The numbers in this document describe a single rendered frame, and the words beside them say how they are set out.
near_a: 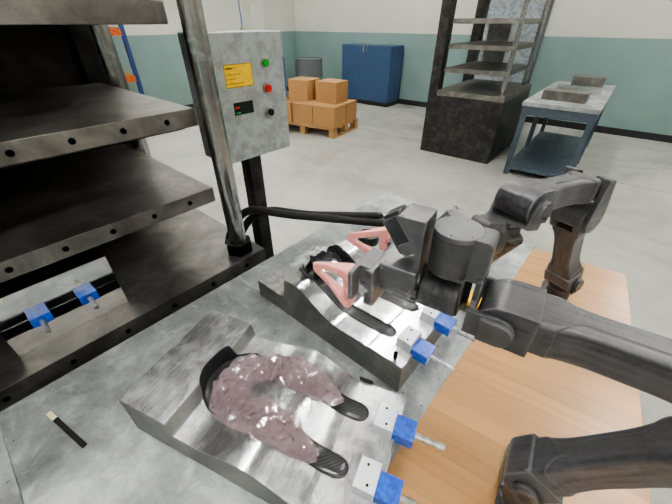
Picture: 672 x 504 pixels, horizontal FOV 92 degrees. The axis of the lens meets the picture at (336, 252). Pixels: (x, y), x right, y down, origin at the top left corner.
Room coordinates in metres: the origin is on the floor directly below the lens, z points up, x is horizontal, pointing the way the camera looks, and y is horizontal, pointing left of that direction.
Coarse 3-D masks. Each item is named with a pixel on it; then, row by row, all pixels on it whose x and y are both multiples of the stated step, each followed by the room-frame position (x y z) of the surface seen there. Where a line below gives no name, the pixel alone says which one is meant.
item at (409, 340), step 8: (408, 328) 0.51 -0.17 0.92; (400, 336) 0.49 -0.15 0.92; (408, 336) 0.49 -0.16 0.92; (416, 336) 0.49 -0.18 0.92; (400, 344) 0.48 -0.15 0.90; (408, 344) 0.47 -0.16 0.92; (416, 344) 0.48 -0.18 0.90; (424, 344) 0.48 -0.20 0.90; (432, 344) 0.48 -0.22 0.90; (408, 352) 0.47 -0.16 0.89; (416, 352) 0.46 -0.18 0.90; (424, 352) 0.46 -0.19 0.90; (432, 352) 0.46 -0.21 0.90; (416, 360) 0.46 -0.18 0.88; (424, 360) 0.45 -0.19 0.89; (440, 360) 0.44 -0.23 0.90; (448, 368) 0.43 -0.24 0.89
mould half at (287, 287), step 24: (288, 264) 0.83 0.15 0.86; (264, 288) 0.74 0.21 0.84; (288, 288) 0.66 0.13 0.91; (312, 288) 0.64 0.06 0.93; (360, 288) 0.68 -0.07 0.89; (288, 312) 0.67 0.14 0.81; (312, 312) 0.60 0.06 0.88; (336, 312) 0.59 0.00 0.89; (384, 312) 0.60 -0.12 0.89; (408, 312) 0.59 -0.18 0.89; (336, 336) 0.55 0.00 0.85; (360, 336) 0.52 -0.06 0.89; (384, 336) 0.51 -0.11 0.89; (432, 336) 0.54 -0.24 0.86; (360, 360) 0.50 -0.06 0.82; (384, 360) 0.46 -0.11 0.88; (408, 360) 0.45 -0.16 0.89
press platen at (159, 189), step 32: (64, 160) 1.28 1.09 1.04; (96, 160) 1.28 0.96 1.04; (128, 160) 1.28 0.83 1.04; (0, 192) 0.98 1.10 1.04; (32, 192) 0.98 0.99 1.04; (64, 192) 0.98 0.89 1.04; (96, 192) 0.98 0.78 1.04; (128, 192) 0.98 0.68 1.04; (160, 192) 0.98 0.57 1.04; (192, 192) 0.98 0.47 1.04; (0, 224) 0.78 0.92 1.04; (32, 224) 0.78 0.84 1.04; (64, 224) 0.78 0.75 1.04; (96, 224) 0.78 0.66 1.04; (128, 224) 0.81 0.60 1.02; (0, 256) 0.63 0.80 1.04; (32, 256) 0.65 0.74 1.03; (64, 256) 0.69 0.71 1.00
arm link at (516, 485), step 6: (516, 486) 0.20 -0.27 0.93; (522, 486) 0.20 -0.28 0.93; (528, 486) 0.19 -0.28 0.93; (516, 492) 0.19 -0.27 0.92; (522, 492) 0.19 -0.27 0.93; (528, 492) 0.19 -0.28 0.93; (534, 492) 0.19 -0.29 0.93; (516, 498) 0.19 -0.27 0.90; (522, 498) 0.19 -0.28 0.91; (528, 498) 0.18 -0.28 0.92; (534, 498) 0.18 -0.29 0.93
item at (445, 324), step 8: (424, 312) 0.57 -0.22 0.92; (432, 312) 0.57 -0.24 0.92; (440, 312) 0.57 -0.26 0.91; (424, 320) 0.56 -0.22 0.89; (432, 320) 0.55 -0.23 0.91; (440, 320) 0.55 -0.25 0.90; (448, 320) 0.55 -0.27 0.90; (456, 320) 0.55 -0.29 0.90; (440, 328) 0.54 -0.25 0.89; (448, 328) 0.53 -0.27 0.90; (456, 328) 0.53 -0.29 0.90; (464, 336) 0.51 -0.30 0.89; (472, 336) 0.51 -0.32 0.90
